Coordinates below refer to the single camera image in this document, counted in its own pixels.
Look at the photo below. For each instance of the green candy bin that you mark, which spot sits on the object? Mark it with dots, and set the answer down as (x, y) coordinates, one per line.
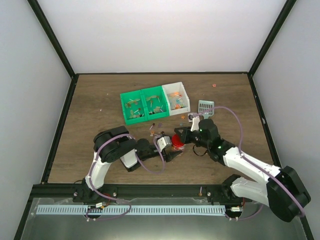
(133, 107)
(155, 103)

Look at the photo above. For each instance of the light blue slotted scoop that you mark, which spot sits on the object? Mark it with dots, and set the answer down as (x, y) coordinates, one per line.
(205, 108)

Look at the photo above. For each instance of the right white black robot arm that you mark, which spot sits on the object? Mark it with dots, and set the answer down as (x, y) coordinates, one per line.
(280, 189)

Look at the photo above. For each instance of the black frame post right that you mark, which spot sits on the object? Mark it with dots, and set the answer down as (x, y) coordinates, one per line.
(280, 20)

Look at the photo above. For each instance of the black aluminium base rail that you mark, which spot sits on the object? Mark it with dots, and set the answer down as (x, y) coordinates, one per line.
(213, 193)

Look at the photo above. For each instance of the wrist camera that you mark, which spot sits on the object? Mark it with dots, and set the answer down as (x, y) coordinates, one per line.
(194, 119)
(164, 142)

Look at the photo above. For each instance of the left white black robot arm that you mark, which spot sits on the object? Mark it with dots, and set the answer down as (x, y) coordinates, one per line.
(117, 144)

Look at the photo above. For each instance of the black frame post left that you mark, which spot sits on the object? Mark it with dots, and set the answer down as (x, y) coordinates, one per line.
(42, 19)

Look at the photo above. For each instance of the clear plastic cup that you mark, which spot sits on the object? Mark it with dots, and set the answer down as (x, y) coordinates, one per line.
(178, 149)

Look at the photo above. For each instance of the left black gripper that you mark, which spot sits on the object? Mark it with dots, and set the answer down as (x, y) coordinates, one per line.
(170, 155)

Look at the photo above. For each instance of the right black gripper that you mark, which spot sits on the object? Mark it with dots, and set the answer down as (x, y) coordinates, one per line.
(185, 136)

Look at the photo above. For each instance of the black frame post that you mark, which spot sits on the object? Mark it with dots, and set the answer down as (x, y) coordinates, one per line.
(42, 19)
(280, 20)

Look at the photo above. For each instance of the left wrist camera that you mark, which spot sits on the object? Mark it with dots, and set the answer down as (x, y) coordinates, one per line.
(164, 142)

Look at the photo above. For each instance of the white candy bin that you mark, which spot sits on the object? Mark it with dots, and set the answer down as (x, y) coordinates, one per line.
(177, 98)

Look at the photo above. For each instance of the red round lid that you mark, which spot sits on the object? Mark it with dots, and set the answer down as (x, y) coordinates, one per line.
(176, 142)

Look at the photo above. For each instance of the light blue slotted cable duct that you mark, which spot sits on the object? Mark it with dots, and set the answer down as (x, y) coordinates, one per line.
(135, 210)

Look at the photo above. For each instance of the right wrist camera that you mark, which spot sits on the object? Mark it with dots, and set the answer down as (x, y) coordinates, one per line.
(194, 119)

